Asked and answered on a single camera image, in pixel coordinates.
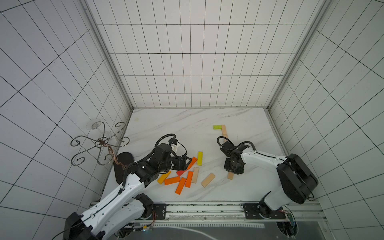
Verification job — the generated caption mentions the red wooden block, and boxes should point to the red wooden block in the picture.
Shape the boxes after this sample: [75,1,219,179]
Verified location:
[177,170,187,176]

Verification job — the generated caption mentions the natural block diagonal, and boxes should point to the natural block diagonal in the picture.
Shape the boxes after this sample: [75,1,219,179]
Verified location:
[221,125,228,136]
[201,173,216,188]
[227,172,234,180]

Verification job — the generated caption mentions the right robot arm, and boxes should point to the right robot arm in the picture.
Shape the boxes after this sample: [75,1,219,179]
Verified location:
[217,136,319,219]

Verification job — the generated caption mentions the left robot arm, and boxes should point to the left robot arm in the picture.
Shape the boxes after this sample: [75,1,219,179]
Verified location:
[55,134,192,240]

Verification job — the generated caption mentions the orange block upper diagonal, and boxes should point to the orange block upper diagonal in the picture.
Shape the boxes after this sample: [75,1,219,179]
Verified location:
[187,157,198,170]

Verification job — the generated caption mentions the orange block upright middle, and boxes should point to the orange block upright middle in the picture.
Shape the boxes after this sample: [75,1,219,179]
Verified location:
[185,171,194,188]

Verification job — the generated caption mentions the natural block beside orange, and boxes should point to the natural block beside orange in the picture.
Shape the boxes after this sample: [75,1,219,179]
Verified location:
[192,167,200,184]

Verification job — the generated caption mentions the yellow-green block upper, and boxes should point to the yellow-green block upper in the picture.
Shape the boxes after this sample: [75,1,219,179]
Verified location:
[197,152,203,166]

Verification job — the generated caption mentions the long orange block bottom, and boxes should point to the long orange block bottom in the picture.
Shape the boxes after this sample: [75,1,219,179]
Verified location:
[175,178,187,195]

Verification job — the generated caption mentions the yellow-orange wooden block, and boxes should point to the yellow-orange wooden block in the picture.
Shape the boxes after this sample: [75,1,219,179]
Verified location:
[158,171,172,185]

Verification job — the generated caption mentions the orange block lying horizontal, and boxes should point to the orange block lying horizontal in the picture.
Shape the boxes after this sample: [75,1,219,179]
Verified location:
[164,176,180,186]

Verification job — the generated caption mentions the dark oval stand base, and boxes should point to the dark oval stand base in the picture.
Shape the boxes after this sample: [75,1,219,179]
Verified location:
[114,152,134,185]

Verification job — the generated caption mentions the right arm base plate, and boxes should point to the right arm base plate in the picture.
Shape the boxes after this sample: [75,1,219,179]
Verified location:
[243,203,286,220]

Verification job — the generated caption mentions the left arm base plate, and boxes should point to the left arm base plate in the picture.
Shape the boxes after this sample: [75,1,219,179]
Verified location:
[136,204,167,221]

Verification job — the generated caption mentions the ornate metal wire stand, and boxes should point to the ornate metal wire stand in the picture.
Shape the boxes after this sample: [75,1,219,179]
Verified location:
[70,119,126,166]

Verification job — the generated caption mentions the right base cable bundle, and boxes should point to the right base cable bundle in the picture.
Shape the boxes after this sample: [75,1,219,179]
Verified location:
[277,220,299,239]

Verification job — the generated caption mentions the electronics board with wires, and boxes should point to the electronics board with wires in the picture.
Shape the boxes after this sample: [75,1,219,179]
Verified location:
[113,223,154,240]

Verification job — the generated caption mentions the aluminium mounting rail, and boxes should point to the aluminium mounting rail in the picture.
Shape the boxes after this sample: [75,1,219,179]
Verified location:
[84,200,326,232]

